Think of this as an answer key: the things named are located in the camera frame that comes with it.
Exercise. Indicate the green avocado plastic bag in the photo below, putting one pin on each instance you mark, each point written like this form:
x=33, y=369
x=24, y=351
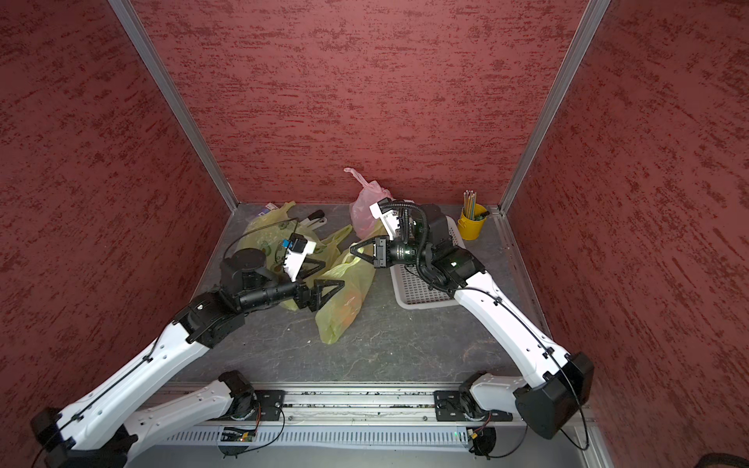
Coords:
x=346, y=279

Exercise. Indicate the colored pencils bundle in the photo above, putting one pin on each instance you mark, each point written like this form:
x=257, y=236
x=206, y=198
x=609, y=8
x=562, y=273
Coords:
x=469, y=204

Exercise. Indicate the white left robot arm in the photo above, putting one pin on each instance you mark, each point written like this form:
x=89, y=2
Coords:
x=106, y=427

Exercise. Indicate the left aluminium corner post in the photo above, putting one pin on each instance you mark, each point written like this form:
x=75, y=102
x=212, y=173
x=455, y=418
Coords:
x=132, y=25

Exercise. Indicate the white plastic basket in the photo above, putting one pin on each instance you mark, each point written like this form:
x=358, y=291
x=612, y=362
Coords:
x=421, y=286

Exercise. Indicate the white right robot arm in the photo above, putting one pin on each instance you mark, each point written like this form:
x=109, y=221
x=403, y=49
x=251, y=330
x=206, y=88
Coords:
x=555, y=384

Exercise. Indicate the white slotted cable duct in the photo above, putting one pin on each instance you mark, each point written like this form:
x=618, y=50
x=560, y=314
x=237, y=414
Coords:
x=439, y=438

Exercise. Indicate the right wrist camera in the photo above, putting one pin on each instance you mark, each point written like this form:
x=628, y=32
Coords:
x=394, y=217

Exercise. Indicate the aluminium corner post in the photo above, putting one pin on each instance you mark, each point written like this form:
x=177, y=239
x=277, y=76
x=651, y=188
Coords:
x=589, y=23
x=132, y=25

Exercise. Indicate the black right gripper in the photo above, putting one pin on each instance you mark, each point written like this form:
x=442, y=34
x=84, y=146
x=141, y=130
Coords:
x=382, y=252

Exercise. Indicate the aluminium front rail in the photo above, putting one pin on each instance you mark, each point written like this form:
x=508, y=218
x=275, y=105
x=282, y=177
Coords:
x=351, y=398

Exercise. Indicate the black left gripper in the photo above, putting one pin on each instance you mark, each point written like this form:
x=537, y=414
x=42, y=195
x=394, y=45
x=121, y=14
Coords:
x=304, y=299

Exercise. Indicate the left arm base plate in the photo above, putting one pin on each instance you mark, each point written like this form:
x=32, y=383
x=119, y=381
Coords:
x=269, y=403

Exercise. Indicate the yellow pencil cup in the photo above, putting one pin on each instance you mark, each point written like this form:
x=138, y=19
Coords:
x=470, y=228

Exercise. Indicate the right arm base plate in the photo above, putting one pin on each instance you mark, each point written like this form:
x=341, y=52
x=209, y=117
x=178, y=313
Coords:
x=456, y=405

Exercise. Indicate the right aluminium corner post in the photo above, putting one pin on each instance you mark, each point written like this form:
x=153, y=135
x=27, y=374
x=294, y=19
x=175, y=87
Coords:
x=589, y=23

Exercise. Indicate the pink plastic bag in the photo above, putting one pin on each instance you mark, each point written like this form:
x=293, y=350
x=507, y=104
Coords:
x=362, y=220

